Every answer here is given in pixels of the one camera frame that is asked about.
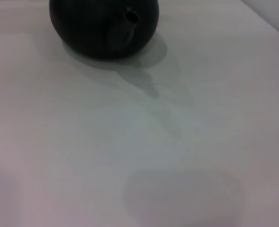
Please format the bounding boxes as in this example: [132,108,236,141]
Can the black round teapot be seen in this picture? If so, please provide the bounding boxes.
[49,0,160,60]

